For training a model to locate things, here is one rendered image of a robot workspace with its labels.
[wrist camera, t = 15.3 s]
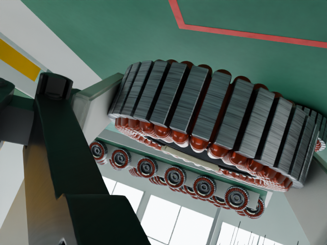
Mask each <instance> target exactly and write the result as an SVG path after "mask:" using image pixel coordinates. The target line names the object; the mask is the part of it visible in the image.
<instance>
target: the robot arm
mask: <svg viewBox="0 0 327 245"><path fill-rule="evenodd" d="M123 77H124V74H121V73H116V74H114V75H112V76H110V77H108V78H106V79H104V80H102V81H100V82H98V83H96V84H94V85H92V86H90V87H88V88H86V89H84V90H79V89H77V88H72V86H73V81H72V80H71V79H69V78H68V77H65V76H63V75H59V74H56V73H51V72H42V73H40V76H39V80H38V85H37V89H36V94H35V98H34V99H30V98H25V97H21V96H17V95H14V90H15V85H14V84H13V83H11V82H9V81H7V80H5V79H3V78H0V149H1V148H2V146H3V142H4V141H6V142H11V143H16V144H21V145H24V146H23V150H22V153H23V168H24V183H25V198H26V213H27V228H28V243H29V245H151V243H150V241H149V239H148V237H147V235H146V233H145V231H144V229H143V227H142V225H141V223H140V221H139V219H138V217H137V215H136V213H135V211H134V209H133V207H132V205H131V203H130V201H129V200H128V199H127V197H126V196H125V195H112V194H110V193H109V191H108V189H107V187H106V184H105V182H104V180H103V177H102V175H101V173H100V171H99V168H98V166H97V164H96V161H95V159H94V157H93V155H92V152H91V150H90V148H89V145H90V144H91V143H92V142H93V140H94V139H95V138H96V137H97V136H98V135H99V134H100V133H101V132H102V131H103V130H104V129H105V128H106V127H107V126H108V125H109V123H110V122H111V120H110V119H109V117H108V116H107V114H108V112H109V109H110V107H111V105H112V102H113V100H114V97H115V95H116V93H117V90H118V88H119V86H120V83H121V81H122V79H123ZM283 193H284V195H285V197H286V199H287V201H288V203H289V205H290V206H291V208H292V210H293V212H294V214H295V216H296V218H297V220H298V222H299V224H300V226H301V227H302V229H303V231H304V233H305V235H306V237H307V239H308V241H309V243H310V245H327V163H326V162H325V161H324V160H323V159H322V158H321V157H320V156H319V155H318V154H317V153H316V152H314V154H313V157H312V161H311V164H310V167H309V171H308V175H307V178H306V181H305V185H304V187H303V188H301V189H300V188H299V189H295V188H290V189H289V191H288V192H283Z"/></svg>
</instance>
